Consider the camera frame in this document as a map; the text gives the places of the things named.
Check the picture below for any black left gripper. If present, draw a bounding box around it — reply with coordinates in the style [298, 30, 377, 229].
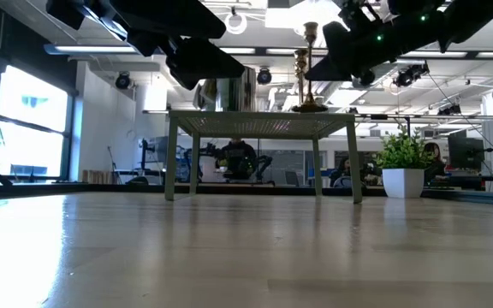
[45, 0, 247, 92]

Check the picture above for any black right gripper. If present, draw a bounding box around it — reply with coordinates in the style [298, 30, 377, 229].
[305, 16, 427, 82]

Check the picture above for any gold candlestick holder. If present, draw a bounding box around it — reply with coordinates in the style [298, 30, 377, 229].
[293, 48, 310, 106]
[291, 21, 329, 114]

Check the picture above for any black ceiling spotlight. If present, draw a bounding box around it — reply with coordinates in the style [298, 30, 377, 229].
[394, 62, 431, 89]
[255, 67, 273, 86]
[114, 71, 133, 91]

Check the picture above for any green perforated metal shelf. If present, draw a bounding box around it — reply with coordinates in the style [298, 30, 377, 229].
[163, 110, 364, 204]

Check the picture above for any person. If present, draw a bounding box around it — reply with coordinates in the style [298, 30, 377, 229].
[330, 157, 357, 188]
[421, 141, 448, 185]
[218, 137, 259, 181]

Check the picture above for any green plant in white pot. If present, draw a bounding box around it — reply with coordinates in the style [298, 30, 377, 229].
[374, 124, 436, 199]

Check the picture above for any black computer monitor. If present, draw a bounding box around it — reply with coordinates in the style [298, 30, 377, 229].
[447, 129, 486, 171]

